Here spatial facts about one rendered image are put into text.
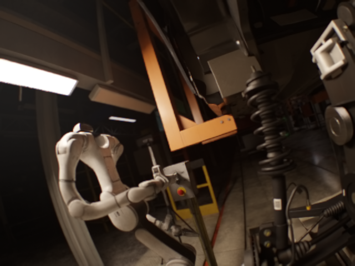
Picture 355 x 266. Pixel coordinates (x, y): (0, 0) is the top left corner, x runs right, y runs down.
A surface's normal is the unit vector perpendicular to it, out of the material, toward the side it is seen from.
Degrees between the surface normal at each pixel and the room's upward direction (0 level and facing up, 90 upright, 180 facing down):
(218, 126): 90
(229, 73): 90
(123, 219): 88
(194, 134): 90
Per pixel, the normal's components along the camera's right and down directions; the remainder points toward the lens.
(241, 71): -0.33, -0.02
